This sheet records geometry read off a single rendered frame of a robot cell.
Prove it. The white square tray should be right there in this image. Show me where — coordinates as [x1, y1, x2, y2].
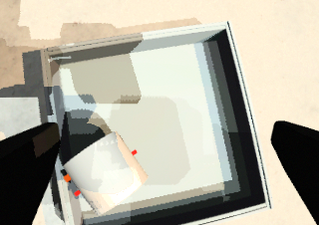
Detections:
[40, 19, 274, 225]

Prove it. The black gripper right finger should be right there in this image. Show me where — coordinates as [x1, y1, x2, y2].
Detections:
[271, 120, 319, 225]

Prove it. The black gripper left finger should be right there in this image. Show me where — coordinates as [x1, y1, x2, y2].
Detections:
[0, 122, 61, 225]

